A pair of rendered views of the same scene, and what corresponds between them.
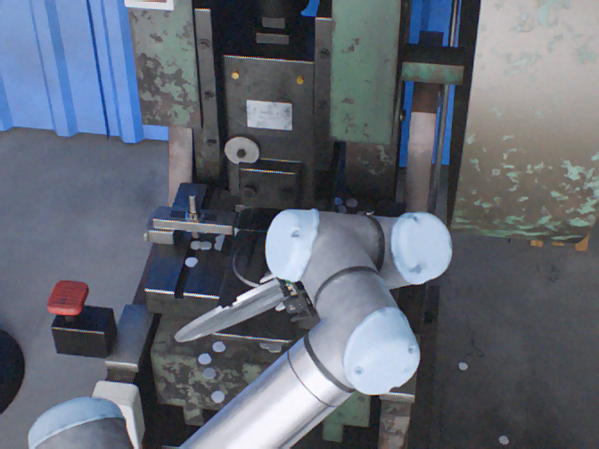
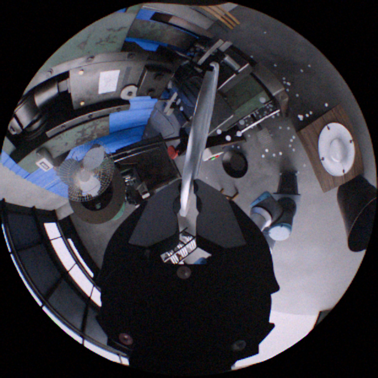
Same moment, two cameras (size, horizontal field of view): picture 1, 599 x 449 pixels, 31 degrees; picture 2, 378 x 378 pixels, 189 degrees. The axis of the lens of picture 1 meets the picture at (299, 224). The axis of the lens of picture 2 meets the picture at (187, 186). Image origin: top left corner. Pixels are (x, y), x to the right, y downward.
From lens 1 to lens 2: 1.41 m
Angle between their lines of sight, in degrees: 64
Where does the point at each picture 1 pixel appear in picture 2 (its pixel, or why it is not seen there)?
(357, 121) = (104, 35)
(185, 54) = (69, 133)
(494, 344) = (251, 48)
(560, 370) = (266, 44)
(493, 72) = not seen: outside the picture
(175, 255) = (177, 110)
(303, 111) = (106, 65)
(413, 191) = (200, 32)
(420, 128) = (177, 21)
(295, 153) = (137, 67)
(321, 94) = (81, 62)
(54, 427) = not seen: hidden behind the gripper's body
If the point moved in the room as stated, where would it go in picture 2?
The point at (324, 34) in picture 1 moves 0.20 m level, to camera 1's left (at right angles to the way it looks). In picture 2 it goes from (35, 80) to (56, 143)
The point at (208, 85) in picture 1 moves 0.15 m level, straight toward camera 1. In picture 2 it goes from (84, 118) to (87, 151)
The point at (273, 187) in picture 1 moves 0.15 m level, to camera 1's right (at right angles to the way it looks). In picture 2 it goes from (153, 81) to (174, 37)
